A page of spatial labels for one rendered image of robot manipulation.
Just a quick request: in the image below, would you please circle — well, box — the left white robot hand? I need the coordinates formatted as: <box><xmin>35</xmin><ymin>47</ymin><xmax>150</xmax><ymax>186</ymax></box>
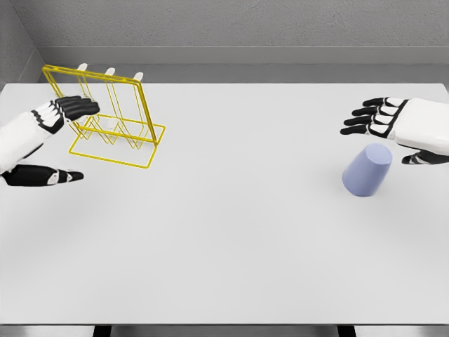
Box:
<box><xmin>0</xmin><ymin>95</ymin><xmax>101</xmax><ymax>187</ymax></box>

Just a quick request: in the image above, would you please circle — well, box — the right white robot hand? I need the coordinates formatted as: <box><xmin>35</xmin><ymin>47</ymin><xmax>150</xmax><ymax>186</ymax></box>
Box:
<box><xmin>340</xmin><ymin>97</ymin><xmax>449</xmax><ymax>166</ymax></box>

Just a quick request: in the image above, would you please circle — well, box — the lavender blue cup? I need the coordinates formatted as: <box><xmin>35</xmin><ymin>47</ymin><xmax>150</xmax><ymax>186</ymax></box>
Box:
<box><xmin>342</xmin><ymin>143</ymin><xmax>394</xmax><ymax>198</ymax></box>

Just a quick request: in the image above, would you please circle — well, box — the yellow wire cup holder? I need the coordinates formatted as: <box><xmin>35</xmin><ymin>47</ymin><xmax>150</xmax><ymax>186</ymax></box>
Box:
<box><xmin>41</xmin><ymin>62</ymin><xmax>166</xmax><ymax>170</ymax></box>

